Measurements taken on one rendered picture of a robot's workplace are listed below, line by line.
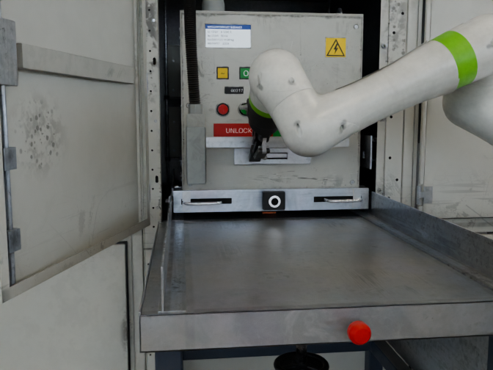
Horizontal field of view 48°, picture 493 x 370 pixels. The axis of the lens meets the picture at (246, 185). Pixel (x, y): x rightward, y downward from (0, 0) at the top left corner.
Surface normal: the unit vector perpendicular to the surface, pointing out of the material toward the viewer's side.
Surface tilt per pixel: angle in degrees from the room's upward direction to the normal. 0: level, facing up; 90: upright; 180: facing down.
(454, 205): 90
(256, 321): 90
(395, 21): 90
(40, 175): 90
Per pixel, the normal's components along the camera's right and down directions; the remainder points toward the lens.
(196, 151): 0.11, 0.12
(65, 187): 0.98, 0.03
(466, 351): -0.99, 0.01
